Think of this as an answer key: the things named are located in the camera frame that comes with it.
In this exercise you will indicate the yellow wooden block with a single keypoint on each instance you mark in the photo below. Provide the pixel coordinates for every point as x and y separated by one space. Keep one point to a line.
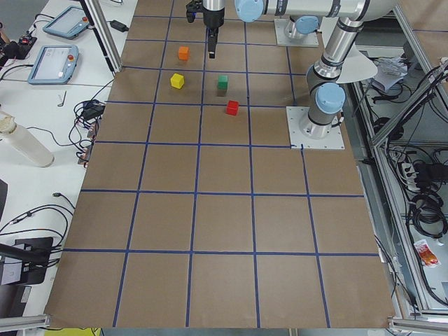
177 81

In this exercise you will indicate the black adapter with cables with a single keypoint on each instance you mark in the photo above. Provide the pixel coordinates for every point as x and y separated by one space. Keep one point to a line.
92 112

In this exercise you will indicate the far teach pendant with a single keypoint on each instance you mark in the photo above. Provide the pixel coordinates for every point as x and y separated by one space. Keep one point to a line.
68 24

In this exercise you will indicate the white plastic bottle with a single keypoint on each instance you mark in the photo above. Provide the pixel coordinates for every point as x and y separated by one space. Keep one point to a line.
24 142

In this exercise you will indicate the white power strip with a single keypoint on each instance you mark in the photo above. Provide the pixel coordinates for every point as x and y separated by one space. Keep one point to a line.
408 176

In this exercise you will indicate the aluminium frame post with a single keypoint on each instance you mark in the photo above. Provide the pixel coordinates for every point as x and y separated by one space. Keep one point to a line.
97 21

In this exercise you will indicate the black power adapter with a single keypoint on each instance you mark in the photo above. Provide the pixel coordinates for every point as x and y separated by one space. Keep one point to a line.
119 26

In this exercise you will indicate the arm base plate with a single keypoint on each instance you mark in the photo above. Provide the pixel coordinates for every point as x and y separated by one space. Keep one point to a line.
282 40
304 134

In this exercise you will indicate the metal hex key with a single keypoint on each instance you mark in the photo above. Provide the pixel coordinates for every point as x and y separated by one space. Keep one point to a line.
62 98

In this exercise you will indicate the near teach pendant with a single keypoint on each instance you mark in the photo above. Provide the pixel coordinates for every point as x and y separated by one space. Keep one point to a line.
54 65

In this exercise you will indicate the black camera stand base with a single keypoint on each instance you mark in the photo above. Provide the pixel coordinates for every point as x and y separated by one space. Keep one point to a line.
26 261

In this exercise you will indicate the red snack packet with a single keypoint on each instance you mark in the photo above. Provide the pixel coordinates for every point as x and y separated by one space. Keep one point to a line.
423 250

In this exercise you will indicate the orange wooden block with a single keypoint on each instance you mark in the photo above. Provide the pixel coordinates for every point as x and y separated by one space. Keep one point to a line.
183 53

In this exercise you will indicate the brown paper table mat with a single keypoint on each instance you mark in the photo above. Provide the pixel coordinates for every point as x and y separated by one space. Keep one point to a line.
190 217

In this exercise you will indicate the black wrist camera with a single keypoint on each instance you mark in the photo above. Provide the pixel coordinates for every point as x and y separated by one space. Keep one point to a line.
192 8

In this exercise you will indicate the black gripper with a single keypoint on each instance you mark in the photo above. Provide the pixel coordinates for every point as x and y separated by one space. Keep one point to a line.
213 19

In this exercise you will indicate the green wooden block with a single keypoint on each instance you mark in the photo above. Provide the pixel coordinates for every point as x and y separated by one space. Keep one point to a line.
222 83

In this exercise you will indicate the red wooden block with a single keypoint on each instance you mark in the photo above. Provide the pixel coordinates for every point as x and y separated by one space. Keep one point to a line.
232 107

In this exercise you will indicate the teach pendant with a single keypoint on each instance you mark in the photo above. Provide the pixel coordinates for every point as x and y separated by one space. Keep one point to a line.
54 65
68 24

